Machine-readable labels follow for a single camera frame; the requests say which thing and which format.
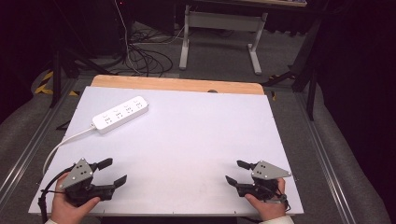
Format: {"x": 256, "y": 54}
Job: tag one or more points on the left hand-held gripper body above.
{"x": 77, "y": 174}

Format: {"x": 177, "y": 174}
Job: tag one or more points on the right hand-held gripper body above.
{"x": 268, "y": 171}

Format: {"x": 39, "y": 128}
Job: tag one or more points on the person's right hand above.
{"x": 271, "y": 208}

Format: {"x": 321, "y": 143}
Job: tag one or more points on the person's left hand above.
{"x": 67, "y": 211}

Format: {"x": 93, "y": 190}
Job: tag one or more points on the white power strip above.
{"x": 120, "y": 114}

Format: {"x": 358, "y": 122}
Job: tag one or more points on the white table board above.
{"x": 186, "y": 140}

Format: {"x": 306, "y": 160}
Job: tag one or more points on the yellow black floor tape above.
{"x": 43, "y": 88}

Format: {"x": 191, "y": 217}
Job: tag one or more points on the black metal stand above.
{"x": 311, "y": 77}
{"x": 56, "y": 77}

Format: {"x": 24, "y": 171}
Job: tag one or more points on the aluminium floor rail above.
{"x": 323, "y": 155}
{"x": 34, "y": 140}

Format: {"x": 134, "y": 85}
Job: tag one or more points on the white metal desk frame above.
{"x": 224, "y": 20}

